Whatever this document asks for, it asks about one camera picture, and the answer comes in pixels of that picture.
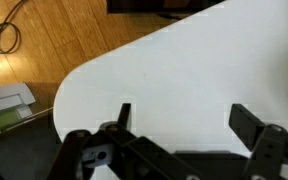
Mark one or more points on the white trim board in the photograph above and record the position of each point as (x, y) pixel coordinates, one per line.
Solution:
(7, 96)

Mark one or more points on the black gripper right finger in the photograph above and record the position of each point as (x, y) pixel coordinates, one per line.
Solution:
(274, 150)

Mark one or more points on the dark bench seat cushion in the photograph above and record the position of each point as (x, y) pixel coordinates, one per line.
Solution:
(17, 156)

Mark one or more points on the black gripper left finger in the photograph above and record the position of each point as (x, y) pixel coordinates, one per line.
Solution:
(124, 156)

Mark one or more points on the dark furniture base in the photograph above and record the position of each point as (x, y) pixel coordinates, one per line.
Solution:
(150, 6)

